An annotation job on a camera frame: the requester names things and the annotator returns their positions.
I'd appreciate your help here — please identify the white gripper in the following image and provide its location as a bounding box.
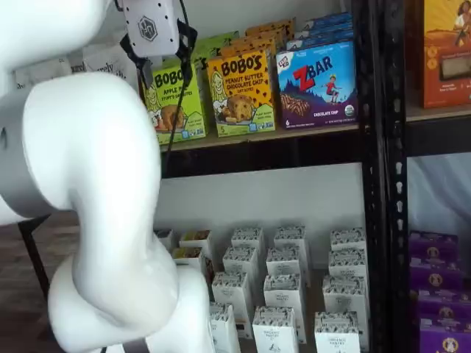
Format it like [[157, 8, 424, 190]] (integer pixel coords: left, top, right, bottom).
[[119, 0, 199, 90]]

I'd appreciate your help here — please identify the green Bobo's apple pie box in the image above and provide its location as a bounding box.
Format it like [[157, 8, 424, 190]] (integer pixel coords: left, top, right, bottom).
[[141, 60, 208, 146], [194, 36, 236, 56], [205, 30, 241, 42], [189, 46, 224, 74]]

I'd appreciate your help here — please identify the yellow Bobo's peanut butter box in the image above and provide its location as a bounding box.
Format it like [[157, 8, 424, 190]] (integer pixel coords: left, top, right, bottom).
[[219, 36, 277, 60], [244, 17, 296, 38], [205, 49, 277, 138], [235, 27, 288, 47]]

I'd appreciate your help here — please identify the black metal shelf beam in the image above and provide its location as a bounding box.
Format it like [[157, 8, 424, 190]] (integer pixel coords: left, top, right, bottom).
[[160, 134, 369, 181]]

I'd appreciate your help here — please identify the blue purple Zbar box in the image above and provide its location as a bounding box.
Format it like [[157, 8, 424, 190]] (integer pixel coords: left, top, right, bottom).
[[275, 39, 359, 130], [286, 31, 355, 51], [294, 21, 354, 38], [303, 12, 353, 27]]

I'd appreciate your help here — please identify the yellow trim granola box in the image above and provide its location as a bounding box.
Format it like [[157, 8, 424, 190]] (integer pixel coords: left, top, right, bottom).
[[171, 246, 204, 273], [178, 229, 213, 258]]

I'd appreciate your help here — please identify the white patterned pantry box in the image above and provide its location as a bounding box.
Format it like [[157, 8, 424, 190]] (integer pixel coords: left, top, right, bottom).
[[210, 271, 249, 313], [265, 246, 301, 280], [322, 274, 369, 321], [262, 273, 307, 321], [314, 310, 362, 353], [273, 225, 308, 258], [327, 249, 368, 280], [222, 246, 259, 280], [251, 305, 300, 353], [230, 227, 266, 254], [208, 301, 242, 353], [329, 227, 367, 255]]

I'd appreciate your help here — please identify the orange snack box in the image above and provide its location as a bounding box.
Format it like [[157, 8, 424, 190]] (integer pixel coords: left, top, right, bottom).
[[422, 0, 471, 110]]

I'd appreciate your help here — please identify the grey metal shelf beam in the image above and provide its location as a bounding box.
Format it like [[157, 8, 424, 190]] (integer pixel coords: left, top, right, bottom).
[[406, 116, 471, 160]]

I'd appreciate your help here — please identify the purple snack box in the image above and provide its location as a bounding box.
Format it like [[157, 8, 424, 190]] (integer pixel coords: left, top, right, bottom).
[[409, 257, 464, 291], [419, 318, 471, 353], [417, 289, 471, 321], [408, 230, 460, 260]]

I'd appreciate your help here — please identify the red label granola bag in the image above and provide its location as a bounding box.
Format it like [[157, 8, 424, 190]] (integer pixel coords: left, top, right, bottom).
[[88, 43, 143, 89]]

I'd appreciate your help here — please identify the black metal leg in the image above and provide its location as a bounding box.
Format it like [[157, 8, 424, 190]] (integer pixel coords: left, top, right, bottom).
[[16, 213, 52, 299]]

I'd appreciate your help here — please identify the translucent plastic sheet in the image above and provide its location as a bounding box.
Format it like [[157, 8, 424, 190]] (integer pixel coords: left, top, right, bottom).
[[406, 154, 471, 236]]

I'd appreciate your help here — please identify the grey perforated rack post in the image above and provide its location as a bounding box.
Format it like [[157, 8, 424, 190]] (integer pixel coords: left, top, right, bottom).
[[351, 0, 388, 353]]

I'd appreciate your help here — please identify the dark perforated rack post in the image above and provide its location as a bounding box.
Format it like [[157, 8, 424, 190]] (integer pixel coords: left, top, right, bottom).
[[382, 0, 409, 353]]

